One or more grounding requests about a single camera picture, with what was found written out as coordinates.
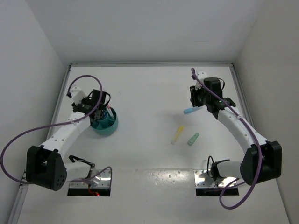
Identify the blue highlighter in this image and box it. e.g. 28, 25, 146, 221
183, 107, 201, 114

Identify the green highlighter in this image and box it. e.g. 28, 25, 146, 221
187, 133, 199, 146

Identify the red pen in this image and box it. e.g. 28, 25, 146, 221
107, 105, 114, 118

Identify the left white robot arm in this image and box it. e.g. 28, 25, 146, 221
26, 87, 111, 191

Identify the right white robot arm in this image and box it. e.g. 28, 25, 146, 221
190, 77, 282, 185

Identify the teal round organizer container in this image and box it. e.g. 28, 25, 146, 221
91, 107, 119, 136

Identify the yellow highlighter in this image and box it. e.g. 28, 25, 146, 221
171, 126, 184, 145

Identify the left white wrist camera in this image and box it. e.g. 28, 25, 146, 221
66, 86, 86, 106

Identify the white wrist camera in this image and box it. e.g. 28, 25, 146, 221
191, 68, 208, 90
66, 86, 86, 106

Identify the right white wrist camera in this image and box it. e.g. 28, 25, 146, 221
191, 68, 208, 90

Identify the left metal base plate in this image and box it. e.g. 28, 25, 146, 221
69, 167, 112, 190

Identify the metal base plate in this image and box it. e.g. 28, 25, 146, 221
69, 167, 112, 190
193, 169, 237, 189

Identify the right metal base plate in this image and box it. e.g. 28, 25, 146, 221
193, 169, 237, 189

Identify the aluminium table frame rail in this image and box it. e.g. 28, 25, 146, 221
9, 62, 276, 224

